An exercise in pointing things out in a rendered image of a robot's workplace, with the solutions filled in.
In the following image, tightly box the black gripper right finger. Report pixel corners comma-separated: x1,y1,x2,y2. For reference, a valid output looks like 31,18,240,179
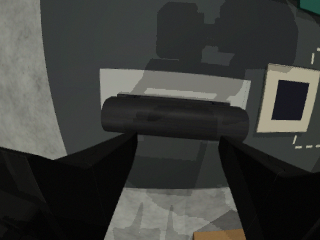
217,135,320,240

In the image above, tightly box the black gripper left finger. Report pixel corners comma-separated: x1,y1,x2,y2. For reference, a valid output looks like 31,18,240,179
0,131,139,240

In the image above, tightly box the beige tile with dark square mark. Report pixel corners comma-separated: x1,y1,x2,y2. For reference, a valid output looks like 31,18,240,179
255,64,320,133

